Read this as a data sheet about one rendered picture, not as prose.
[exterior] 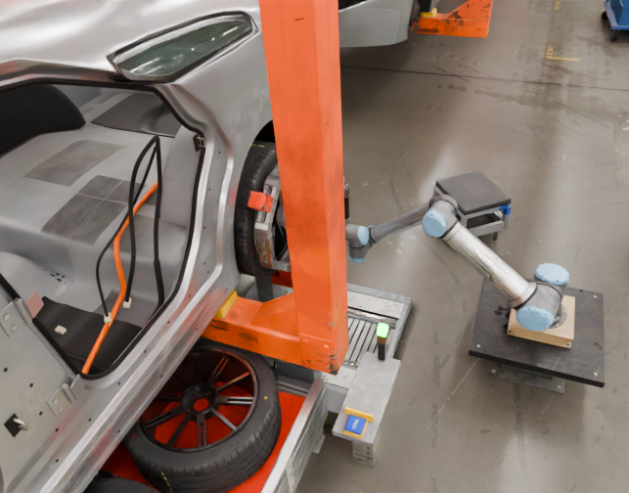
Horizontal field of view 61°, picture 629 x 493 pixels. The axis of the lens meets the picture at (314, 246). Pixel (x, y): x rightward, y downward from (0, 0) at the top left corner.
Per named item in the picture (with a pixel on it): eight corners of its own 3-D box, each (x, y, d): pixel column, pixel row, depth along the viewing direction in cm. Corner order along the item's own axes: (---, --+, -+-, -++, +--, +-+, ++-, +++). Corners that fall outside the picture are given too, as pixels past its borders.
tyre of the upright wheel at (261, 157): (274, 150, 299) (213, 126, 237) (313, 156, 292) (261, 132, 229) (253, 265, 304) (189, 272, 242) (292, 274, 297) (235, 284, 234)
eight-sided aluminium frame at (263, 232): (307, 225, 299) (299, 137, 264) (318, 227, 297) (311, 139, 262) (264, 291, 261) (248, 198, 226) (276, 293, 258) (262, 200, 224)
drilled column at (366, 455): (359, 443, 259) (358, 390, 232) (379, 449, 255) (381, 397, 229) (352, 462, 252) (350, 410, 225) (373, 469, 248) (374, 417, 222)
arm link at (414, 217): (457, 182, 253) (362, 226, 305) (446, 196, 246) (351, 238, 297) (470, 201, 256) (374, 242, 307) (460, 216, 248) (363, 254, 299)
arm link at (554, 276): (565, 292, 262) (574, 265, 251) (557, 315, 252) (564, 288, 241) (533, 282, 269) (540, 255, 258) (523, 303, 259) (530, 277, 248)
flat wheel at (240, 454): (159, 364, 269) (147, 333, 254) (291, 368, 262) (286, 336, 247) (110, 495, 218) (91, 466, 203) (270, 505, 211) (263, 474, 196)
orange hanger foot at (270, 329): (215, 311, 260) (202, 257, 238) (316, 338, 243) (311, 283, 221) (198, 336, 248) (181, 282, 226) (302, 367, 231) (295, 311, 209)
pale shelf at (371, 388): (364, 354, 247) (364, 350, 245) (400, 364, 241) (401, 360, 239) (332, 434, 217) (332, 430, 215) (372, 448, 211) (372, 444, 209)
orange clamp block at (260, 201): (258, 195, 237) (250, 190, 229) (275, 198, 235) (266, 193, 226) (255, 210, 237) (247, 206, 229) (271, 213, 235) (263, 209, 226)
